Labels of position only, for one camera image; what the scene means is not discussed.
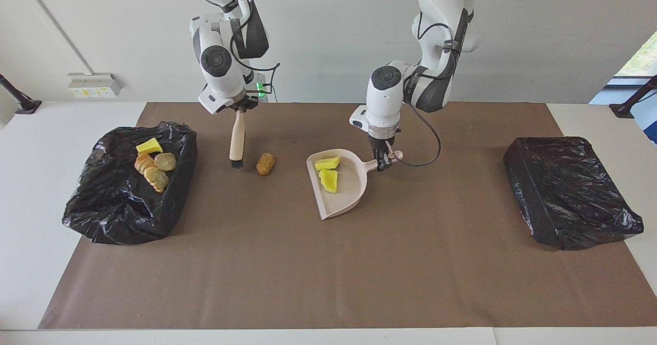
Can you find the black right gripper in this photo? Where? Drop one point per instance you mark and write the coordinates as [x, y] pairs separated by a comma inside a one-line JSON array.
[[244, 103]]

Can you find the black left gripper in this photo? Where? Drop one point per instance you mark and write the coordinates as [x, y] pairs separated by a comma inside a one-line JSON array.
[[382, 144]]

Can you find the pink plastic dustpan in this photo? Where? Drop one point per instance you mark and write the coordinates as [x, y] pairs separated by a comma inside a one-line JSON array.
[[351, 186]]

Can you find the brown cork-like roll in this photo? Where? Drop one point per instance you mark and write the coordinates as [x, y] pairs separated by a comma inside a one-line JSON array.
[[265, 164]]

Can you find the pale bread chunk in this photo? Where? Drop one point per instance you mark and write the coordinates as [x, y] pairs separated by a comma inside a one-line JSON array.
[[165, 161], [156, 179]]

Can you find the green and yellow sponge piece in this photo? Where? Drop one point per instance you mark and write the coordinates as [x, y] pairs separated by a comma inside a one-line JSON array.
[[149, 146]]

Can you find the orange croissant piece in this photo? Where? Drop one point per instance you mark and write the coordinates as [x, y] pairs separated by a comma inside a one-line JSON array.
[[143, 163]]

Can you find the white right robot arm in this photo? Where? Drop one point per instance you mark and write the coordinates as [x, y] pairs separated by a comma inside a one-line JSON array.
[[226, 85]]

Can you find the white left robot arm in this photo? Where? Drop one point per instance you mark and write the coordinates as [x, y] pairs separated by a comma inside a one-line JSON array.
[[441, 1]]

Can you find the open black trash bag bin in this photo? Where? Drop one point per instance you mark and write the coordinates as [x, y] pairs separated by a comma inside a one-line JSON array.
[[102, 206]]

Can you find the flat black trash bag bin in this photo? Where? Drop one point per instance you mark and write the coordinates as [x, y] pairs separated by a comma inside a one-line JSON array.
[[569, 191]]

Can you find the brown paper table mat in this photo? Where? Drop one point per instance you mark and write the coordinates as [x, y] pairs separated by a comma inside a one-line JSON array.
[[328, 293]]

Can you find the window with green view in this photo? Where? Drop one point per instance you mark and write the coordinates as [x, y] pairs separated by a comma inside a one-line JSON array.
[[641, 57]]

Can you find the white wall socket box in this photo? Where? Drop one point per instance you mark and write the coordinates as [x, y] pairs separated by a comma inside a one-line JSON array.
[[95, 85]]

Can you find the black camera stand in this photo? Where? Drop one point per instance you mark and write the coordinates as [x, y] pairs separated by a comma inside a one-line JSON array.
[[28, 107], [623, 110]]

